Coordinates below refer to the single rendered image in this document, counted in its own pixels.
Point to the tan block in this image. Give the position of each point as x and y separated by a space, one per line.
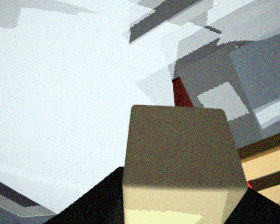
181 166

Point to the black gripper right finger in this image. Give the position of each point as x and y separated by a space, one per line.
254 209

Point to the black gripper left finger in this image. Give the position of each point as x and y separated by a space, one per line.
102 204

